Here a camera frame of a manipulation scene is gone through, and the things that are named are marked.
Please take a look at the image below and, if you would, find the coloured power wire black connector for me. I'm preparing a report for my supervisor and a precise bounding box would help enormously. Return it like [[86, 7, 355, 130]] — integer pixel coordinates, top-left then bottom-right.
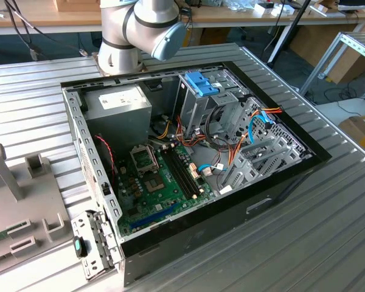
[[226, 105, 285, 168]]

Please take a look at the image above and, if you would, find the grey metal disk bay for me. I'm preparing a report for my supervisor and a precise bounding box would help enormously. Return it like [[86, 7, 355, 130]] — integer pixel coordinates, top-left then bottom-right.
[[217, 132, 313, 195]]

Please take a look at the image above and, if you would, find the black RAM slot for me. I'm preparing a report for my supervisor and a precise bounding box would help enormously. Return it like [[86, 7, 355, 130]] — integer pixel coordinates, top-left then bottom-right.
[[175, 145, 203, 197], [168, 147, 196, 200], [164, 148, 193, 201], [172, 146, 200, 198]]

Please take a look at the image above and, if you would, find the silver drive cage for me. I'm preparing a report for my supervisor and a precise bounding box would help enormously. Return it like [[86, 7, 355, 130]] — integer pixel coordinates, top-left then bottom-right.
[[173, 70, 251, 139]]

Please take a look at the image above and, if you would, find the CPU socket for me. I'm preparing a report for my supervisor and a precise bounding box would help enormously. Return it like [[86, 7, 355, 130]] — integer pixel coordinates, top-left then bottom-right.
[[129, 144, 161, 176]]

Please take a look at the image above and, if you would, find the brown square chipset chip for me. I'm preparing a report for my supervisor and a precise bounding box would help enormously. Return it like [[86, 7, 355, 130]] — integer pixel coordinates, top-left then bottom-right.
[[144, 175, 167, 194]]

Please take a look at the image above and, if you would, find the green motherboard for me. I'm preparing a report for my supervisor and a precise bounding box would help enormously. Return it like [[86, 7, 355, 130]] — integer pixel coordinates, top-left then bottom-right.
[[114, 141, 217, 238]]

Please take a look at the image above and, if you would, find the blue plastic drive latch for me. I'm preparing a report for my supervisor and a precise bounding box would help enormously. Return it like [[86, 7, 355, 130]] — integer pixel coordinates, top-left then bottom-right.
[[197, 82, 221, 96], [184, 71, 210, 89]]

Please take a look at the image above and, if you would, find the grey power supply box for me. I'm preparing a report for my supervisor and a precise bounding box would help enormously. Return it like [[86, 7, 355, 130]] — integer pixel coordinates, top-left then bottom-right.
[[80, 83, 153, 147]]

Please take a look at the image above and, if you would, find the blue expansion slot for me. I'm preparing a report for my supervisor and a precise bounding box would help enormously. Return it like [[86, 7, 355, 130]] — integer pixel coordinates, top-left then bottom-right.
[[130, 203, 182, 231]]

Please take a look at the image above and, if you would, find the black case fan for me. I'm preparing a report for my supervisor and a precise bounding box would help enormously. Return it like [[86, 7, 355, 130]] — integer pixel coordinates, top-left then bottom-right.
[[92, 133, 118, 186]]

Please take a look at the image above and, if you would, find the black PC case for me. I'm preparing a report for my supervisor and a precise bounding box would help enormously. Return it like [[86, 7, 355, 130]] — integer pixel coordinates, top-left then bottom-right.
[[60, 60, 333, 288]]

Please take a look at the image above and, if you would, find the wooden top desk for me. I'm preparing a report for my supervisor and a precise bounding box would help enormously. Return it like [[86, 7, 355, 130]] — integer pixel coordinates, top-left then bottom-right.
[[0, 0, 103, 36], [187, 4, 365, 30]]

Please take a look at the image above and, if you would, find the black tripod stand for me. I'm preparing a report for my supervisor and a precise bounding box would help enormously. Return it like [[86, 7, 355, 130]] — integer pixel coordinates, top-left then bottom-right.
[[266, 0, 313, 69]]

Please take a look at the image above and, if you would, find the white low table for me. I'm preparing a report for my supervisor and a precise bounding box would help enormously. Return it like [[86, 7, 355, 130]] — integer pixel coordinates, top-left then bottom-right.
[[315, 97, 365, 128]]

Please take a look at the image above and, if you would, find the grey parts rack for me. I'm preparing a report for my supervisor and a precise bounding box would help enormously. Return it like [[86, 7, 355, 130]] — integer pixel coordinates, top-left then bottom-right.
[[0, 142, 74, 280]]

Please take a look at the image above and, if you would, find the cardboard box yellow tape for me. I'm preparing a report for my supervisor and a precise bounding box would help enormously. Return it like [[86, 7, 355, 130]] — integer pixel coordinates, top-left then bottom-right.
[[337, 114, 365, 159]]

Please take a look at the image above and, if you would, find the small cardboard box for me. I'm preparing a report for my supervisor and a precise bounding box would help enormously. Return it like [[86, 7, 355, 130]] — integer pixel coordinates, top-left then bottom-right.
[[325, 54, 365, 85]]

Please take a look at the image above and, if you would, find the red orange wire bundle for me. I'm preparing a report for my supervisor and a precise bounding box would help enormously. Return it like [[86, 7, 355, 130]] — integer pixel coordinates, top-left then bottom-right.
[[175, 115, 210, 150]]

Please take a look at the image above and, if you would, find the yellow black wire bundle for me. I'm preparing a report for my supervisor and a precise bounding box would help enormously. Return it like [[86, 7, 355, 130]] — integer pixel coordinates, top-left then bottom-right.
[[153, 120, 173, 141]]

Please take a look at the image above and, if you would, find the light blue motherboard data wire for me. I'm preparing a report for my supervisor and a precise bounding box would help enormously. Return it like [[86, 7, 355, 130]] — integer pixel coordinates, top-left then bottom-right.
[[198, 164, 224, 177]]

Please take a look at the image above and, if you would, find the black round cable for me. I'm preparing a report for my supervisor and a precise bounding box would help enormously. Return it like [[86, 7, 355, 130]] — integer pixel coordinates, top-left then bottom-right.
[[204, 105, 232, 151]]

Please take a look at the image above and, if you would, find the red black twisted fan wire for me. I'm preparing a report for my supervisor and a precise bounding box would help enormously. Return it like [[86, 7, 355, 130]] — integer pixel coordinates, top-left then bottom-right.
[[94, 135, 116, 183]]

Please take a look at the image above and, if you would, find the silver expansion bracket panel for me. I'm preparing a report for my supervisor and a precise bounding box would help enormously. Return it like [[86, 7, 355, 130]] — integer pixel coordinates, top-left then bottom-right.
[[70, 209, 124, 280]]

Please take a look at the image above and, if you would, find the aluminium frame rack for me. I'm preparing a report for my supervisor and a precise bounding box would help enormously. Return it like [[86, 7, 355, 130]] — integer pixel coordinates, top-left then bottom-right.
[[297, 30, 365, 98]]

